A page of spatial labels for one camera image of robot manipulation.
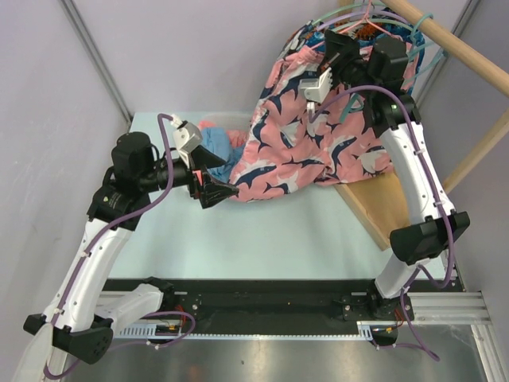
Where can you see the teal hanger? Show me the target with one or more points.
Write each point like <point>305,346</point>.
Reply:
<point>421,44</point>

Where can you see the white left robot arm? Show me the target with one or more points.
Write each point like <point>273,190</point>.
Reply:
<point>72,322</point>

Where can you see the wooden rack base frame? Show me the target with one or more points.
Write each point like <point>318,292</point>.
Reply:
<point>379,204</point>

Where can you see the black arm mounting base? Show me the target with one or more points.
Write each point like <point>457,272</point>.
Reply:
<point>276,309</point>

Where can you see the pink wire hanger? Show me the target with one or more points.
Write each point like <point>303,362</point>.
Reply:
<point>364,21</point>

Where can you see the white plastic laundry basket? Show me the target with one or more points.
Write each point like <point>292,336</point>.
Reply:
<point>230,120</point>

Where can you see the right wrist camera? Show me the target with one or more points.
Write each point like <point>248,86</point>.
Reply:
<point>316,90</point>

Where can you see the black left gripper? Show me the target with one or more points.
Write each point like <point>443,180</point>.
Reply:
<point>210,192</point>

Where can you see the purple hanger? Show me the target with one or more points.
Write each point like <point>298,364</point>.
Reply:
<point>355,20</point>

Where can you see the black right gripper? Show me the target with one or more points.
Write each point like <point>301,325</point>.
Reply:
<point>339,48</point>

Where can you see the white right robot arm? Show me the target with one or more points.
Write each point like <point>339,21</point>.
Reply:
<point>392,114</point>

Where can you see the mint green hanger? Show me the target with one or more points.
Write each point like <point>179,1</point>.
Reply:
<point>353,11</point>

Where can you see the blue shark print shorts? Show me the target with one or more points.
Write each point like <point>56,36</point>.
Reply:
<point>387,66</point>

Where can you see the light blue garment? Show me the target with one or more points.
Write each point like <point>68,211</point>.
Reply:
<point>219,144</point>

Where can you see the aluminium corner post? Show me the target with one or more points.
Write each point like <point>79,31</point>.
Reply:
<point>84,35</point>

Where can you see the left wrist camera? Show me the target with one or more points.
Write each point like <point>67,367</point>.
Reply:
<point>186,137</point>

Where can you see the wooden hanging rod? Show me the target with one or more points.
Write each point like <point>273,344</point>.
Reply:
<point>474,60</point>

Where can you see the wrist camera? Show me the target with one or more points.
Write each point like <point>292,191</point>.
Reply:
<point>316,90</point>
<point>186,137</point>

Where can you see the pink shark print shorts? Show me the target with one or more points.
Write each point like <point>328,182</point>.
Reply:
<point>285,152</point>

